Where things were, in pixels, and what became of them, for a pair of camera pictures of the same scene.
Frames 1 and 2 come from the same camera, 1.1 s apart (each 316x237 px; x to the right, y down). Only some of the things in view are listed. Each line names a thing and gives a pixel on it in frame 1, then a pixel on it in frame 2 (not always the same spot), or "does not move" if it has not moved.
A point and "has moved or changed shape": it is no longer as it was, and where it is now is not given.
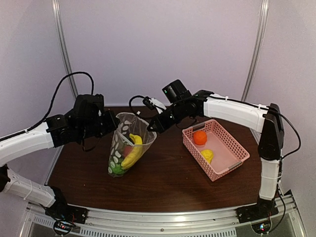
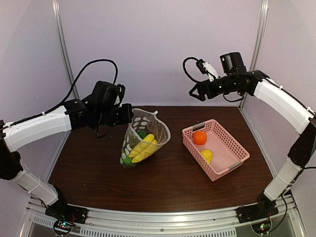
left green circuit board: (62, 227) does not move
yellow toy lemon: (208, 154) does not move
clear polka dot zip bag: (131, 139) has moved or changed shape
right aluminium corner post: (262, 25) does not move
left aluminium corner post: (57, 13) does not move
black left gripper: (112, 124) → (127, 115)
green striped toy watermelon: (118, 169) → (128, 161)
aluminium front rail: (221, 221) does not move
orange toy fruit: (200, 137) does not move
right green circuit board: (261, 227) does not move
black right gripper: (162, 125) → (201, 89)
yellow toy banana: (135, 153) → (144, 149)
